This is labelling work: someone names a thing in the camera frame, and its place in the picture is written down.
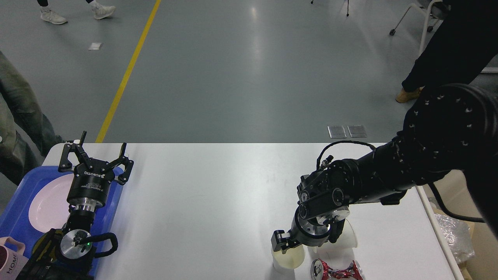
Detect white frame chair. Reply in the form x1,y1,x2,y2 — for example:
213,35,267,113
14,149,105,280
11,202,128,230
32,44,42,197
389,0,451,54

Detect person in green trousers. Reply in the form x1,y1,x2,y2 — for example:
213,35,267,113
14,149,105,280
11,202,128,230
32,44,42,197
0,53,64,186

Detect white paper cup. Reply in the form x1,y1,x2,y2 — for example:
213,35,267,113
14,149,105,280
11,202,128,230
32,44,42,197
270,245,305,272
308,219,358,254

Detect pink ribbed mug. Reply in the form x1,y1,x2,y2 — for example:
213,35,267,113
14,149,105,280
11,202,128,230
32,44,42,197
0,237,28,280

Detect pink plate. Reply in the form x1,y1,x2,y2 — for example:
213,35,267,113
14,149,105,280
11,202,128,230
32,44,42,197
28,174,73,233

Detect left metal floor socket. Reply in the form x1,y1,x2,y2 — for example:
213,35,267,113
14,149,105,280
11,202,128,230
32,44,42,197
327,126,347,139

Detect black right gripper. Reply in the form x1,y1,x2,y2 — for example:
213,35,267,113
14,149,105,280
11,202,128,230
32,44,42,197
272,208,350,254

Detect person in tan boots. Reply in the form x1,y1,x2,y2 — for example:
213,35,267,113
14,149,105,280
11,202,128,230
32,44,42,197
396,0,498,103

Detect brown paper bag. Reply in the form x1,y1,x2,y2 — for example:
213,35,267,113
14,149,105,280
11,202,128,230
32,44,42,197
432,208,487,280

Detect person in plain white sneakers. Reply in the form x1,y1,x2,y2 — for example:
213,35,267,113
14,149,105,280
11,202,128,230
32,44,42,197
37,0,117,25

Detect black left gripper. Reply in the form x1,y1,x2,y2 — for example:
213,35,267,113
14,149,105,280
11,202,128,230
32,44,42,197
58,131,135,210

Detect beige plastic bin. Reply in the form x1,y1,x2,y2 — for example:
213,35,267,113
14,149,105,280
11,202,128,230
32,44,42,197
435,170,498,280

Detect white metal bar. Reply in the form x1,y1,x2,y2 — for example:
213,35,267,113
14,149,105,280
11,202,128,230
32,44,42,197
481,66,498,74

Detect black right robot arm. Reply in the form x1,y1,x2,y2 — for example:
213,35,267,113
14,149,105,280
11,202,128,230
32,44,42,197
272,84,498,254

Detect aluminium foil sheet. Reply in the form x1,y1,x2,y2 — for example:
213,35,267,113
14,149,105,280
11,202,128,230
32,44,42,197
435,212,476,265

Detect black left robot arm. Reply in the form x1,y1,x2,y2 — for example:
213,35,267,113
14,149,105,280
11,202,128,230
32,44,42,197
17,131,134,280

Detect right metal floor socket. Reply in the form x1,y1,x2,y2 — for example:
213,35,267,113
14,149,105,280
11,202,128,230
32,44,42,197
347,125,368,138

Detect metal floor socket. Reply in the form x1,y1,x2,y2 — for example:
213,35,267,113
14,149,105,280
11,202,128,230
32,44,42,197
327,126,347,139
347,125,368,138

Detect crushed red soda can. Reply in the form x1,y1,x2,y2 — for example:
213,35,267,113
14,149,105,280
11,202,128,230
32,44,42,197
310,258,366,280

